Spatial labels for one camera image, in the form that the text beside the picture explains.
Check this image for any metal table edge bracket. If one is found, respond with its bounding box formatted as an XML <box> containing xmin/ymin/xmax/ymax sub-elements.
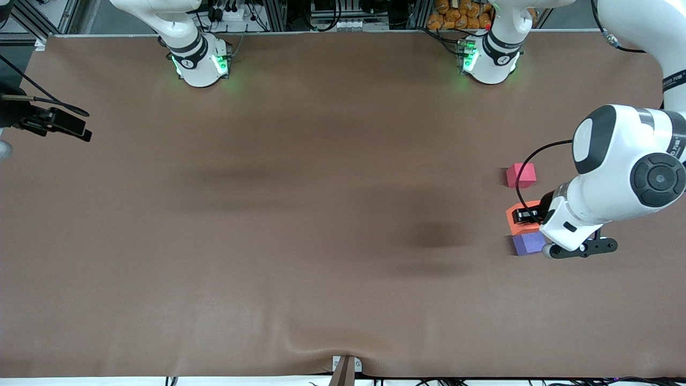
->
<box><xmin>331</xmin><ymin>355</ymin><xmax>363</xmax><ymax>386</ymax></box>

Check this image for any red foam block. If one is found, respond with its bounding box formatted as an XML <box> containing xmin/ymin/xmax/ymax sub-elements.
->
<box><xmin>506</xmin><ymin>163</ymin><xmax>537</xmax><ymax>189</ymax></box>

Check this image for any orange foam block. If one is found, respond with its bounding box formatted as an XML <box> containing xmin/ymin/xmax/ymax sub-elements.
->
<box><xmin>506</xmin><ymin>201</ymin><xmax>544</xmax><ymax>237</ymax></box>

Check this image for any aluminium frame rail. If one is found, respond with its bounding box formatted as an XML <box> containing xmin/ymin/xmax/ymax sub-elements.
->
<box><xmin>0</xmin><ymin>0</ymin><xmax>81</xmax><ymax>43</ymax></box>

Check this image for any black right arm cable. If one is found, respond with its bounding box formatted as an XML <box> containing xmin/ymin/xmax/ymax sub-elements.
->
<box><xmin>0</xmin><ymin>54</ymin><xmax>91</xmax><ymax>117</ymax></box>

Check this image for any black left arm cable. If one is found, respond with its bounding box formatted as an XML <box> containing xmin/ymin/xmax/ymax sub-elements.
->
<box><xmin>515</xmin><ymin>138</ymin><xmax>575</xmax><ymax>220</ymax></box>

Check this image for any purple foam block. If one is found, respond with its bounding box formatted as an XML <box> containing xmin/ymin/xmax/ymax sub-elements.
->
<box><xmin>512</xmin><ymin>231</ymin><xmax>548</xmax><ymax>256</ymax></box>

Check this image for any white connector strip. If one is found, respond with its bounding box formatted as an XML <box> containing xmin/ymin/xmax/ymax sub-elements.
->
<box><xmin>312</xmin><ymin>20</ymin><xmax>390</xmax><ymax>31</ymax></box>

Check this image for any white power strip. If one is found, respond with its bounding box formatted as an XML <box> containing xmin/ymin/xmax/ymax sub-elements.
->
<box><xmin>212</xmin><ymin>6</ymin><xmax>252</xmax><ymax>22</ymax></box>

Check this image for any pile of orange items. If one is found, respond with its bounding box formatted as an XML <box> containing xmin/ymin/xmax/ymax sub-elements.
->
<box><xmin>427</xmin><ymin>0</ymin><xmax>493</xmax><ymax>31</ymax></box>

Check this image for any brown table mat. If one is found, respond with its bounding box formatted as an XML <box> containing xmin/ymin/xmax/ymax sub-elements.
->
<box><xmin>0</xmin><ymin>31</ymin><xmax>686</xmax><ymax>378</ymax></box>

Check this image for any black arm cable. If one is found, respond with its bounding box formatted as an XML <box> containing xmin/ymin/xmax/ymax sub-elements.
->
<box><xmin>0</xmin><ymin>54</ymin><xmax>91</xmax><ymax>117</ymax></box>
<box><xmin>515</xmin><ymin>138</ymin><xmax>575</xmax><ymax>220</ymax></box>

